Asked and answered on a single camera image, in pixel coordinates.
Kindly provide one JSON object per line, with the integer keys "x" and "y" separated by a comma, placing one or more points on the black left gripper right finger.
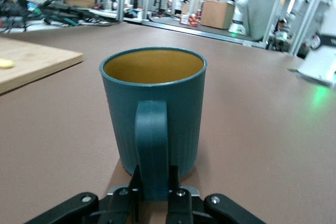
{"x": 183, "y": 208}

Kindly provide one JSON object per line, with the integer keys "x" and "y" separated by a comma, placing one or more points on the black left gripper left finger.
{"x": 118, "y": 208}

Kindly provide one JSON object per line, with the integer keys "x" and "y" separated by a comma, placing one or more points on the teal cup yellow inside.
{"x": 157, "y": 98}

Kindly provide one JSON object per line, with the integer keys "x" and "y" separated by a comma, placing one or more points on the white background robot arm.
{"x": 240, "y": 3}

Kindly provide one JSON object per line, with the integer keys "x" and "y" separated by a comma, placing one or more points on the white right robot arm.
{"x": 320, "y": 58}

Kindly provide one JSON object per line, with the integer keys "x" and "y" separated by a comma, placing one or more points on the yellow plastic fork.
{"x": 5, "y": 63}

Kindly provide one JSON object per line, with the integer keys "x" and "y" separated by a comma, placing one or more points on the red printed box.
{"x": 190, "y": 20}

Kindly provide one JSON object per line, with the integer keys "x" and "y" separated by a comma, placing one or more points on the large cardboard box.
{"x": 216, "y": 14}

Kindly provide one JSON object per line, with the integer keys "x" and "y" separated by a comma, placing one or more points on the small cardboard box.
{"x": 78, "y": 0}

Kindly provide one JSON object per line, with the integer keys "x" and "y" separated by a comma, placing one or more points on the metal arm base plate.
{"x": 315, "y": 79}

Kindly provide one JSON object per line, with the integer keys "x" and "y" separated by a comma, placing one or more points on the slanted aluminium frame post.
{"x": 275, "y": 11}

